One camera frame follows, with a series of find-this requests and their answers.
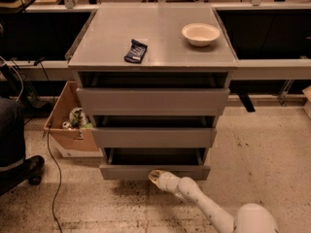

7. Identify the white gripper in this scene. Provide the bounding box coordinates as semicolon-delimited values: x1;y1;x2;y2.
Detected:
148;170;180;193

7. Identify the grey bottom drawer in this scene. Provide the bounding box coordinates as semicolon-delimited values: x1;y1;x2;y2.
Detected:
100;148;210;181

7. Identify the grey drawer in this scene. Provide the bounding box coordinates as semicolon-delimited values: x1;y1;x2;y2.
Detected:
77;72;229;116
100;148;210;181
92;116;216;149

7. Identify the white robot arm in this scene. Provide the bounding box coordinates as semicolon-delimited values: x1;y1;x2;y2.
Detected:
149;170;280;233

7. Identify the grey middle drawer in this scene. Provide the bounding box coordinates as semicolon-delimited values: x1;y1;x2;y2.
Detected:
92;116;216;149

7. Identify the grey top drawer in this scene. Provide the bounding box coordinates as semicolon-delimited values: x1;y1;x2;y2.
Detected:
77;72;229;116

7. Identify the grey drawer cabinet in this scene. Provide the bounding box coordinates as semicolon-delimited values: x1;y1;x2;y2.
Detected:
65;2;239;167

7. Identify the white box under cardboard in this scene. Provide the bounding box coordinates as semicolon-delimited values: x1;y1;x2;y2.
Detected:
53;142;103;158

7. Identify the crumpled green white trash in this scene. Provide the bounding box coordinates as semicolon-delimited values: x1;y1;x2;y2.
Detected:
62;107;92;129

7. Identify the brown cardboard box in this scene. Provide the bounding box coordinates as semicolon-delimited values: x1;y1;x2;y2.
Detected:
44;82;99;151

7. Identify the dark blue snack packet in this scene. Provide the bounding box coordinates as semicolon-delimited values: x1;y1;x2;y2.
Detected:
123;39;148;63

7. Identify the white paper bowl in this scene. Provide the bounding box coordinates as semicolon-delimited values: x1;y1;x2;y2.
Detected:
182;23;221;47

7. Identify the black floor cable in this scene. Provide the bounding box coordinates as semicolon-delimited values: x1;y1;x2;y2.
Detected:
47;123;64;233

